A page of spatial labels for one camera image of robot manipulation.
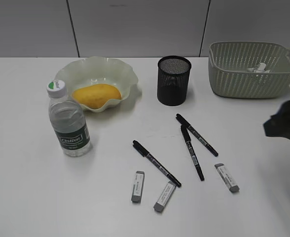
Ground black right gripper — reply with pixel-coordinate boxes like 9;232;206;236
263;100;290;140

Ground white waste paper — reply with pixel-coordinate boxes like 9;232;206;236
247;62;270;73

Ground grey white eraser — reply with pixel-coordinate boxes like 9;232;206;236
131;171;145;203
215;163;240;193
153;181;177;213

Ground black marker pen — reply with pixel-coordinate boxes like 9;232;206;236
181;125;205;181
176;114;218;157
132;140;181;188

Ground yellow mango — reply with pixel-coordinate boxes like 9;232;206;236
72;84;121;109

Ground clear water bottle green label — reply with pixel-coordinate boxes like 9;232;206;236
46;79;92;157

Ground green plastic woven basket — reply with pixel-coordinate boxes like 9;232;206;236
208;41;290;99

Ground black mesh pen holder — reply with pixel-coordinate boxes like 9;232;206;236
157;55;192;106

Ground pale green wavy plate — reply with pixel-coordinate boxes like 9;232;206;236
55;56;139;113

